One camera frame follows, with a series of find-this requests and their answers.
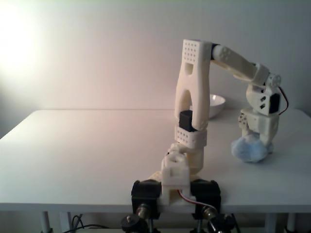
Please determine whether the skyblue plush bear doll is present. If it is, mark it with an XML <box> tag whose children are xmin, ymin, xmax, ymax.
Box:
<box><xmin>230</xmin><ymin>134</ymin><xmax>275</xmax><ymax>164</ymax></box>

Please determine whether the white ceramic bowl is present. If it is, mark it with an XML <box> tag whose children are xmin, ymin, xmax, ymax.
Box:
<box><xmin>208</xmin><ymin>94</ymin><xmax>226</xmax><ymax>119</ymax></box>

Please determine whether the black table clamp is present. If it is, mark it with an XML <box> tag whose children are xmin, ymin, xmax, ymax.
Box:
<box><xmin>190</xmin><ymin>179</ymin><xmax>222</xmax><ymax>220</ymax></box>
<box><xmin>131</xmin><ymin>179</ymin><xmax>162</xmax><ymax>220</ymax></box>

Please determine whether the white table leg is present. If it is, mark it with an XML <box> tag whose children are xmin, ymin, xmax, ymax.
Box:
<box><xmin>40</xmin><ymin>211</ymin><xmax>53</xmax><ymax>233</ymax></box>
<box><xmin>264</xmin><ymin>213</ymin><xmax>278</xmax><ymax>233</ymax></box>

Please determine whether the black tripod head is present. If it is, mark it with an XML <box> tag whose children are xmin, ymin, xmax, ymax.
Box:
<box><xmin>206</xmin><ymin>213</ymin><xmax>241</xmax><ymax>233</ymax></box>

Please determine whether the red white gripper servo cable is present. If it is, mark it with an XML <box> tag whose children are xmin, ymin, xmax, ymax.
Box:
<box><xmin>277</xmin><ymin>86</ymin><xmax>290</xmax><ymax>116</ymax></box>

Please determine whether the red white base cable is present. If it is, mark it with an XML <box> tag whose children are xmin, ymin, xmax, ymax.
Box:
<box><xmin>177</xmin><ymin>189</ymin><xmax>217</xmax><ymax>210</ymax></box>

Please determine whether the black cable under table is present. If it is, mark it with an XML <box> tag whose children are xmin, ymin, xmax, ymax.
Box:
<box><xmin>69</xmin><ymin>215</ymin><xmax>110</xmax><ymax>233</ymax></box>

